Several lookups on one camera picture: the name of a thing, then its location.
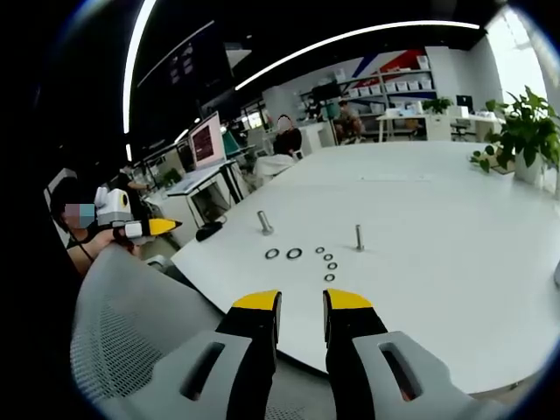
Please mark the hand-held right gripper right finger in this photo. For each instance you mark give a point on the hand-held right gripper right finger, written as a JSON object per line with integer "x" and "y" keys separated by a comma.
{"x": 363, "y": 350}

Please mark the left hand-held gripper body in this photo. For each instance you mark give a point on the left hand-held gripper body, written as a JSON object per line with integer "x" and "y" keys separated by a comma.
{"x": 113, "y": 207}

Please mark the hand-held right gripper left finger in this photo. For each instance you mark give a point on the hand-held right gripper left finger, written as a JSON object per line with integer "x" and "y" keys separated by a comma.
{"x": 245, "y": 350}

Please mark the large metal washer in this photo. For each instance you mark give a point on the large metal washer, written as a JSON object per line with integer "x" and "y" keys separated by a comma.
{"x": 288, "y": 253}
{"x": 267, "y": 253}

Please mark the large threaded metal stud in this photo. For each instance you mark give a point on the large threaded metal stud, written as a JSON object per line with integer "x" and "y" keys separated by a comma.
{"x": 264, "y": 222}

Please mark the small threaded metal stud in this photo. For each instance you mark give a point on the small threaded metal stud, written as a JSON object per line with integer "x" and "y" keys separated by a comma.
{"x": 359, "y": 238}

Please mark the person's left hand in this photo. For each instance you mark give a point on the person's left hand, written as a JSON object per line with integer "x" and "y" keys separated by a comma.
{"x": 109, "y": 240}

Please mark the small black pouch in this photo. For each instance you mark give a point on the small black pouch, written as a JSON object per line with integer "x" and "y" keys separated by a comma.
{"x": 208, "y": 231}

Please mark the white standing desk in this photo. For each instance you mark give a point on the white standing desk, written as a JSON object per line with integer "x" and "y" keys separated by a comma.
{"x": 205, "y": 175}

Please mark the grey mesh office chair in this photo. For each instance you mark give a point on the grey mesh office chair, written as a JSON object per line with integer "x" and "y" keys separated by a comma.
{"x": 131, "y": 315}

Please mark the computer monitor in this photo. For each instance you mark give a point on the computer monitor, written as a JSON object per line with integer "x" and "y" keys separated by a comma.
{"x": 207, "y": 142}

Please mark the white jacket on chair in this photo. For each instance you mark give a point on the white jacket on chair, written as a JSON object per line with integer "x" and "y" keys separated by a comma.
{"x": 273, "y": 165}

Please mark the ceiling light strip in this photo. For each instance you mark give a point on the ceiling light strip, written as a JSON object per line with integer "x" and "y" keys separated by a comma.
{"x": 135, "y": 61}
{"x": 350, "y": 37}

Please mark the small white table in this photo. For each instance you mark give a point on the small white table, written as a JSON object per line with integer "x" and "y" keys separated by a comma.
{"x": 400, "y": 119}

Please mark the black office chair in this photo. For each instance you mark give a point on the black office chair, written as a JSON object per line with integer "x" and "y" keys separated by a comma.
{"x": 463, "y": 129}

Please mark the white plant pot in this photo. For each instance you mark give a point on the white plant pot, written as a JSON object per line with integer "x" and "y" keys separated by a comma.
{"x": 527, "y": 168}

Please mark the small green plant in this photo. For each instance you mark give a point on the small green plant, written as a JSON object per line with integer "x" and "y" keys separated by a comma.
{"x": 437, "y": 104}

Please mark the storage shelf with white bins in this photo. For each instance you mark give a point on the storage shelf with white bins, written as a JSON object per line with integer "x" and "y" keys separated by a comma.
{"x": 394, "y": 85}

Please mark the black monitor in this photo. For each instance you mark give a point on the black monitor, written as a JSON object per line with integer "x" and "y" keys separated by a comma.
{"x": 464, "y": 100}

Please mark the green potted plant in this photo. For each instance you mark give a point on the green potted plant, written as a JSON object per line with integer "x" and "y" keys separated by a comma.
{"x": 527, "y": 127}

